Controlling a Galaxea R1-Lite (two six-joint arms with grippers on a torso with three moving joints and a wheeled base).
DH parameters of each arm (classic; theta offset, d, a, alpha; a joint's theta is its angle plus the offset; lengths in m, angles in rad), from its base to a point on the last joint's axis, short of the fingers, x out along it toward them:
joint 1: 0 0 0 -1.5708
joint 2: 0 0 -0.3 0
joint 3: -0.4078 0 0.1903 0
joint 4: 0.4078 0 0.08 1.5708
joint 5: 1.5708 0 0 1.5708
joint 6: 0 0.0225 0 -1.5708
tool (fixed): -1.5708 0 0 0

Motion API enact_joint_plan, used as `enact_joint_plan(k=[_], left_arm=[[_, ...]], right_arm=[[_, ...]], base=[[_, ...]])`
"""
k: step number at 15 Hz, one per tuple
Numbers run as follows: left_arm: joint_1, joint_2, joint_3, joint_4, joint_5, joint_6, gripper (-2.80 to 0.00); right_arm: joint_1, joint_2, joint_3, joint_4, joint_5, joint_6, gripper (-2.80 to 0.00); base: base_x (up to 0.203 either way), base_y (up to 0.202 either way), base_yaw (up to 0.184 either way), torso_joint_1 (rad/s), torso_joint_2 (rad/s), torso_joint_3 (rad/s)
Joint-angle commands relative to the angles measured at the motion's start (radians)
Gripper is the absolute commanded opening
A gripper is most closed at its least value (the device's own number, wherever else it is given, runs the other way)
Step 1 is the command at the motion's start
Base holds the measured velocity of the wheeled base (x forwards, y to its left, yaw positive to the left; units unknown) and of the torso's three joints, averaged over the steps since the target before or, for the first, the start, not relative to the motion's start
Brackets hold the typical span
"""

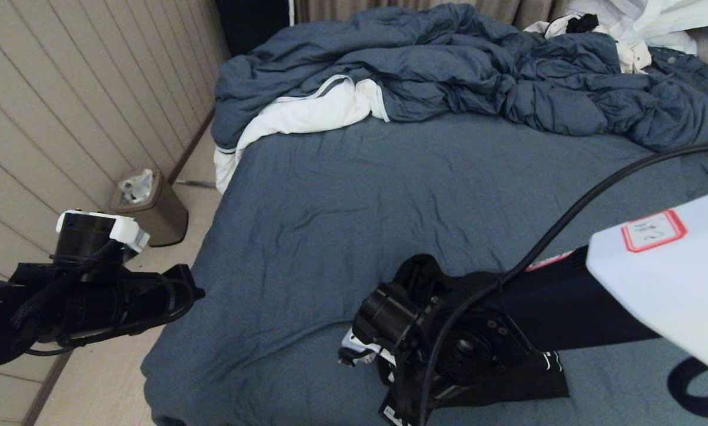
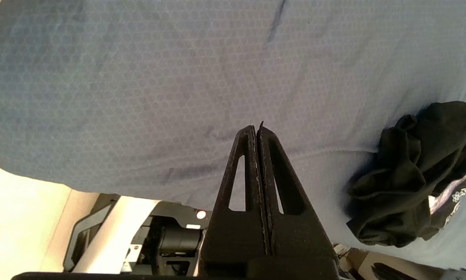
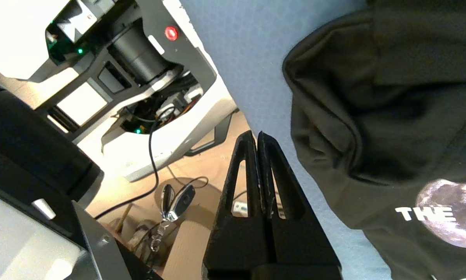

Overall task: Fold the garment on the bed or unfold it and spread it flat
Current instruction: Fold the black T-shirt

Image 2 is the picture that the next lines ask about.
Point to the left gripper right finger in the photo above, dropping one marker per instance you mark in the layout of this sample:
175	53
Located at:
299	233

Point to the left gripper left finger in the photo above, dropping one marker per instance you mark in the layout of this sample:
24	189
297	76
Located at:
232	233

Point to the black t-shirt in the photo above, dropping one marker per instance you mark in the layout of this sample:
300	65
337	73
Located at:
404	186

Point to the tan cardboard box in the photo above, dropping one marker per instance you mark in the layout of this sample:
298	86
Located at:
365	260

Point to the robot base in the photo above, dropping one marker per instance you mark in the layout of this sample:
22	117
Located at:
178	237

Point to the bed with blue sheet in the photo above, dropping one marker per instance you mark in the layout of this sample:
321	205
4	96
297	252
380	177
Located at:
139	97

